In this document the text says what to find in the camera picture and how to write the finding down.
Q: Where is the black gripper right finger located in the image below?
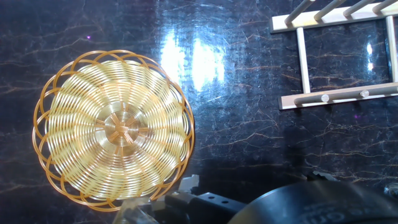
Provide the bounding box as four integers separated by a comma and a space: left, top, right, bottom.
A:
306, 170, 338, 183

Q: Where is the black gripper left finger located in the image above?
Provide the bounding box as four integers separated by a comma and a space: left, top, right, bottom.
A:
155, 174, 247, 224

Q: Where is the woven yellow wicker basket dish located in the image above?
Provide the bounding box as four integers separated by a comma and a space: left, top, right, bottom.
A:
32, 49, 196, 213

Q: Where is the wooden peg dish rack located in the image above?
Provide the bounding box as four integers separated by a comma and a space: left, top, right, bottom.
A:
269, 0, 398, 111

